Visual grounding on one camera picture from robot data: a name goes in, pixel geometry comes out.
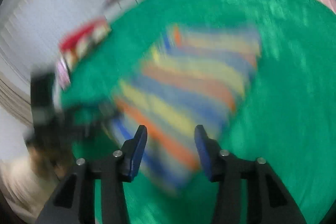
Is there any beige brown striped folded garment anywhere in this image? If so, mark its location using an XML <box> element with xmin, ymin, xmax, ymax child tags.
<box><xmin>61</xmin><ymin>23</ymin><xmax>112</xmax><ymax>72</ymax></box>

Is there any red folded garment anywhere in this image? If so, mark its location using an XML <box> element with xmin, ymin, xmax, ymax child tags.
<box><xmin>59</xmin><ymin>17</ymin><xmax>108</xmax><ymax>53</ymax></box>

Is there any striped knit sweater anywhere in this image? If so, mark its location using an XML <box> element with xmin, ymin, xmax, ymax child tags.
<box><xmin>108</xmin><ymin>23</ymin><xmax>261</xmax><ymax>192</ymax></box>

